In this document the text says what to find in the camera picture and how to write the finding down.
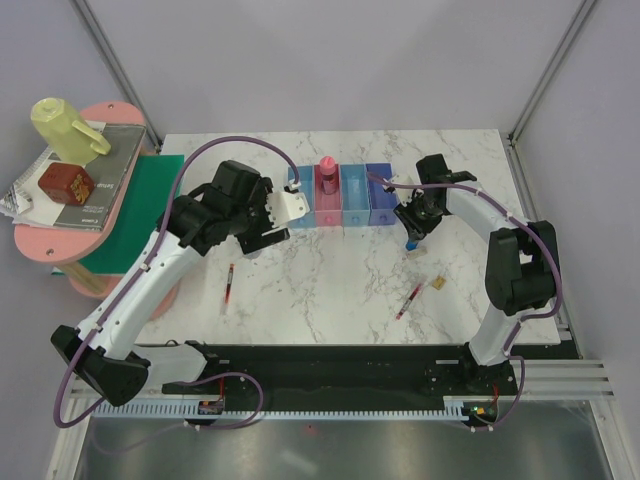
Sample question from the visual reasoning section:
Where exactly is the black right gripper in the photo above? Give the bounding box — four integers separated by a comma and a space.
393, 191, 444, 242

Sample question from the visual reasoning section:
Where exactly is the pink capped clear bottle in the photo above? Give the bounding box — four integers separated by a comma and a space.
319, 156, 338, 195

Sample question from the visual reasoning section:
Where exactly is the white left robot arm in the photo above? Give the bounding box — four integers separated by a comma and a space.
51, 161, 308, 406

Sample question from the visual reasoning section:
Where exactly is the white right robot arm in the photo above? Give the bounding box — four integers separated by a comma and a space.
384, 154, 563, 394

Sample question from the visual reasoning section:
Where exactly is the white eraser stick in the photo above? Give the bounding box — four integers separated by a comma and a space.
406, 248, 428, 259

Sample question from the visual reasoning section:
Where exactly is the purple drawer box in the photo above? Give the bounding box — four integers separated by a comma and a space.
365, 163, 398, 226

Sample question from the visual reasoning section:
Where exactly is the small yellow eraser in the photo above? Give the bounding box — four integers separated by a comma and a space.
432, 276, 446, 290

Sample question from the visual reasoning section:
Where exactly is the red pen left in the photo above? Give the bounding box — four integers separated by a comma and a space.
221, 263, 235, 315

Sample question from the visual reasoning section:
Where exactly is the red pen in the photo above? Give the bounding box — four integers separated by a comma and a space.
221, 263, 235, 315
395, 277, 426, 321

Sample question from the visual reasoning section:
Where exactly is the light blue drawer box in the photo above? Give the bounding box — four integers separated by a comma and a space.
287, 165, 316, 230

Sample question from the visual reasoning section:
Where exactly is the pink drawer box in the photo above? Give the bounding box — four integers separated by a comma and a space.
314, 165, 342, 227

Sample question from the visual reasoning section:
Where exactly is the teal blue drawer box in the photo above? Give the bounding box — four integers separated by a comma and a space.
340, 164, 371, 227

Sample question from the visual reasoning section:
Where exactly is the red pen right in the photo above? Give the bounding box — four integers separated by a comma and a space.
395, 277, 426, 321

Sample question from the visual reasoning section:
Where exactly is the green folder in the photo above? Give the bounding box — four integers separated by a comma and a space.
79, 155, 185, 275

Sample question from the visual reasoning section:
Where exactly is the grey manual book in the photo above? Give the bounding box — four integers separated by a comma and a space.
52, 120, 146, 231

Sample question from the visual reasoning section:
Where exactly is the red cube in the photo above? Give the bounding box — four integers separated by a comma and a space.
38, 162, 95, 206

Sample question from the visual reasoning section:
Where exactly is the yellow mug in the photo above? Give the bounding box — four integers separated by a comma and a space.
30, 97, 111, 165

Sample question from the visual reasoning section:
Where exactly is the pink tiered shelf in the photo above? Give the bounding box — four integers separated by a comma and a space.
13, 101, 181, 321

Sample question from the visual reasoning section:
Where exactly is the spiral notebook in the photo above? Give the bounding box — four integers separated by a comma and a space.
1, 147, 53, 227

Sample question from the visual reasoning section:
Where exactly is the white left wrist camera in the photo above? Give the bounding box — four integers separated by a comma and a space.
265, 190, 310, 227

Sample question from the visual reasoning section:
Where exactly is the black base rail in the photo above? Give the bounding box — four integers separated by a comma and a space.
162, 344, 518, 409

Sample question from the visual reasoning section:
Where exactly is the white cable duct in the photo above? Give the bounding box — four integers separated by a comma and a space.
93, 397, 469, 421

